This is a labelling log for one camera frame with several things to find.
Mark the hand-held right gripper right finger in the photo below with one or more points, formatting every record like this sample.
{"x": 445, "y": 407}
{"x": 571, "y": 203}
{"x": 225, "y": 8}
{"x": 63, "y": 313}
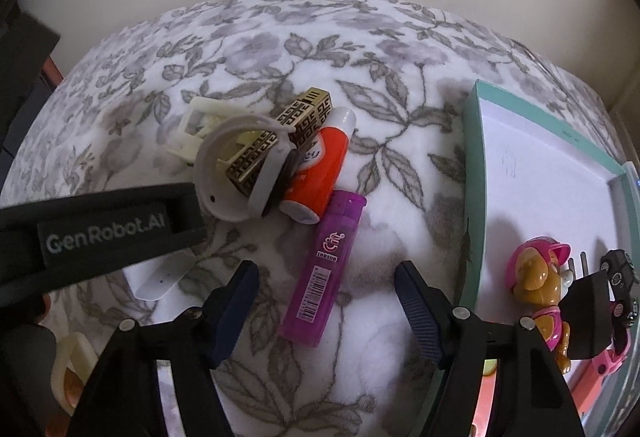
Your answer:
{"x": 422, "y": 317}

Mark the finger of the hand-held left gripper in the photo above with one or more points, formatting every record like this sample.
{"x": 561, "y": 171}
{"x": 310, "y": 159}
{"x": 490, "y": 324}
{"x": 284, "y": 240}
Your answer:
{"x": 187, "y": 217}

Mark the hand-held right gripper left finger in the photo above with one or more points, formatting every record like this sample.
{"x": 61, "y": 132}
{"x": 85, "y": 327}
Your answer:
{"x": 232, "y": 317}

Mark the white smart watch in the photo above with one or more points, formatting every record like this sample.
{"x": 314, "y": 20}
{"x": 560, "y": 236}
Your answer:
{"x": 204, "y": 167}

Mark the purple lighter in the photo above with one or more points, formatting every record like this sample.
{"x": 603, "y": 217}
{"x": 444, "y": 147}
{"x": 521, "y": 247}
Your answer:
{"x": 325, "y": 277}

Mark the cream plastic clip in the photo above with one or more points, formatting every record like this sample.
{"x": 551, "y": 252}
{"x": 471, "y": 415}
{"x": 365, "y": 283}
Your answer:
{"x": 200, "y": 106}

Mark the puppy toy figure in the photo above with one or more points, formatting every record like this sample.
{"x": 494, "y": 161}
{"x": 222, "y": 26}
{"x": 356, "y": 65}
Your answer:
{"x": 540, "y": 284}

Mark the orange glue bottle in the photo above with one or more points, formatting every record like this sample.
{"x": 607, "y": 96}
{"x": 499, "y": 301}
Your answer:
{"x": 320, "y": 167}

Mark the gold patterned lighter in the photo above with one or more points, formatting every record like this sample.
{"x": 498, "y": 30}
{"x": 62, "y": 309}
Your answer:
{"x": 305, "y": 117}

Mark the black cube charger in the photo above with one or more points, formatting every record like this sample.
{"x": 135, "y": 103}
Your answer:
{"x": 590, "y": 317}

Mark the teal shallow cardboard box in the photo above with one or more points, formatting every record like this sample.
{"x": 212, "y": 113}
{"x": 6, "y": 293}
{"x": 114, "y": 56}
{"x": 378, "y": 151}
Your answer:
{"x": 540, "y": 187}

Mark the pink and blue case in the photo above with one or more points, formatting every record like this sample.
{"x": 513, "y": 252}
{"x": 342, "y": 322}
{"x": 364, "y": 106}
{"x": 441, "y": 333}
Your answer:
{"x": 595, "y": 384}

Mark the black toy car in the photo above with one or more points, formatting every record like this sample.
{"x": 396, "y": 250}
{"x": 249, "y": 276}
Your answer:
{"x": 620, "y": 272}

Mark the person's left hand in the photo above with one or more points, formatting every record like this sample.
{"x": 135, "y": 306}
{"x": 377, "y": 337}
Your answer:
{"x": 75, "y": 392}

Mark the white charger adapter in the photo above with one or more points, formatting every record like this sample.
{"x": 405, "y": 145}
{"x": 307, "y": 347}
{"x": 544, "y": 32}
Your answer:
{"x": 160, "y": 277}

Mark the red-edged dark furniture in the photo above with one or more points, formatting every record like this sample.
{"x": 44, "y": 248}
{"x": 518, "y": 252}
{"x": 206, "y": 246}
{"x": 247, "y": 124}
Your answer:
{"x": 25, "y": 67}

